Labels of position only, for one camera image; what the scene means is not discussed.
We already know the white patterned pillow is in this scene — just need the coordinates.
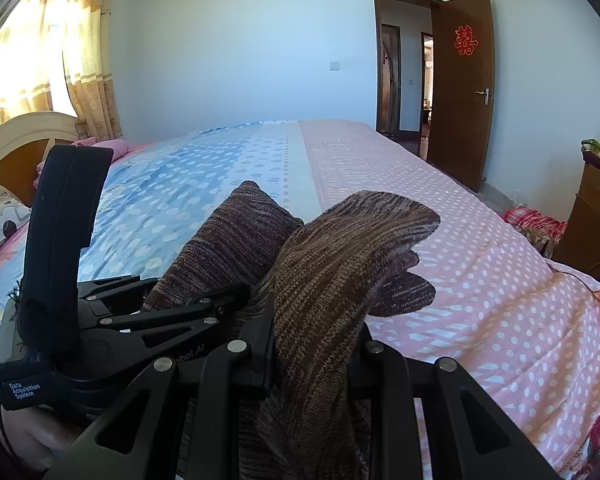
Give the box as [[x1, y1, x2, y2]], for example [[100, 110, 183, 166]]
[[0, 195, 31, 261]]

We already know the cream and wood headboard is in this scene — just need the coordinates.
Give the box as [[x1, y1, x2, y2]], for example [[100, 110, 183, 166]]
[[0, 111, 88, 213]]

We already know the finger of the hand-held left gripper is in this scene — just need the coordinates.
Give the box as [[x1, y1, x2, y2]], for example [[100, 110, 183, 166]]
[[87, 282, 252, 361], [77, 275, 153, 306]]

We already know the hallway wooden door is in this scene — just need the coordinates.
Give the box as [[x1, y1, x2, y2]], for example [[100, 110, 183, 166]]
[[381, 24, 403, 133]]

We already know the red paper door decoration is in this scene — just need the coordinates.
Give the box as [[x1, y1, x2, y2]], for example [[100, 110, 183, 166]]
[[454, 25, 477, 57]]

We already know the brown wooden door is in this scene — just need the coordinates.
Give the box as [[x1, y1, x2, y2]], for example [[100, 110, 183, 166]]
[[426, 0, 496, 193]]

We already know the red plaid cloth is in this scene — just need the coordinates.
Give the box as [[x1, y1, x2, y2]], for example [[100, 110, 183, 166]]
[[500, 205, 568, 261]]

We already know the wooden cabinet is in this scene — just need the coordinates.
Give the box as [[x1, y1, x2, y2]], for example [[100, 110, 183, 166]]
[[562, 152, 600, 281]]

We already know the person's left hand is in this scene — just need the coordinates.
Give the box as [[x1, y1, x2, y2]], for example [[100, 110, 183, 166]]
[[0, 405, 88, 476]]

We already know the brown door frame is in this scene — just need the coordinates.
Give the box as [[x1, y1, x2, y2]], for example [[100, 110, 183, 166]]
[[372, 0, 441, 136]]

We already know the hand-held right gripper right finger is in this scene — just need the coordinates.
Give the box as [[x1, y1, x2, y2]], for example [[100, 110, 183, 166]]
[[349, 325, 556, 480]]

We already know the brown knit sweater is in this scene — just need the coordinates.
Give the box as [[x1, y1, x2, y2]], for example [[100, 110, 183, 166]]
[[142, 180, 441, 480]]

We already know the folded pink quilt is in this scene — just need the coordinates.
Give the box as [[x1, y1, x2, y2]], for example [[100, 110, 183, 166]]
[[72, 139, 131, 161]]

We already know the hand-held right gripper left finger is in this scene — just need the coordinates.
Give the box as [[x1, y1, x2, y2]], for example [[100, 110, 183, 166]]
[[45, 305, 277, 480]]

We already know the yellow patterned curtain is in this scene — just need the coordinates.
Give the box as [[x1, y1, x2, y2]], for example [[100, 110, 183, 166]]
[[0, 0, 126, 141]]

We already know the blue and pink dotted blanket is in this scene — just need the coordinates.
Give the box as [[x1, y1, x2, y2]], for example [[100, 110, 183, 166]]
[[0, 119, 600, 478]]

